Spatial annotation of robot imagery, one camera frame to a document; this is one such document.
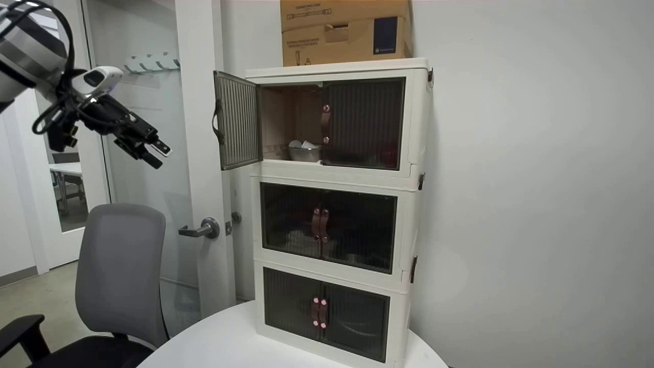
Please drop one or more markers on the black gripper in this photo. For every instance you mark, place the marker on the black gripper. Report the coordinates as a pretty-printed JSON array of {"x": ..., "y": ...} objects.
[{"x": 108, "y": 116}]

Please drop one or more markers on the smoked cabinet door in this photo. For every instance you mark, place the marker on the smoked cabinet door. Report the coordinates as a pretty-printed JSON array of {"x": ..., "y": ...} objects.
[
  {"x": 364, "y": 123},
  {"x": 236, "y": 120}
]

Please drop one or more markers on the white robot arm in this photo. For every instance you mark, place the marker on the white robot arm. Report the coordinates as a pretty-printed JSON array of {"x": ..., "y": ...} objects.
[{"x": 38, "y": 54}]

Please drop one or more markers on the white bowl inside cabinet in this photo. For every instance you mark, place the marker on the white bowl inside cabinet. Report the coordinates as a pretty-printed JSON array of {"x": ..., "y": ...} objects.
[{"x": 302, "y": 152}]

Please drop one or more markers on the white stacked storage cabinet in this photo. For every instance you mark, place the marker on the white stacked storage cabinet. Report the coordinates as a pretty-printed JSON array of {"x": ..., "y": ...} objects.
[{"x": 333, "y": 248}]

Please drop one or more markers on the white door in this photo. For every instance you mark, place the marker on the white door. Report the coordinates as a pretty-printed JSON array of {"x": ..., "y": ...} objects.
[{"x": 171, "y": 51}]

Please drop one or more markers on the grey office chair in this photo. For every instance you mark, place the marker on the grey office chair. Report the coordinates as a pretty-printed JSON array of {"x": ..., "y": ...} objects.
[{"x": 116, "y": 295}]

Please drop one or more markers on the large brown cardboard box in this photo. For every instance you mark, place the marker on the large brown cardboard box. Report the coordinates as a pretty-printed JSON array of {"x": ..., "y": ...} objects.
[{"x": 330, "y": 30}]

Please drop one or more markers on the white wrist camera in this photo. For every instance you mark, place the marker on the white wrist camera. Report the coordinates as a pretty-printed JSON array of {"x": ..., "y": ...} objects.
[{"x": 96, "y": 81}]

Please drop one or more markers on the silver lever door handle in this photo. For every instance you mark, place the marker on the silver lever door handle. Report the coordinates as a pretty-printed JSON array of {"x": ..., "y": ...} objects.
[{"x": 209, "y": 228}]

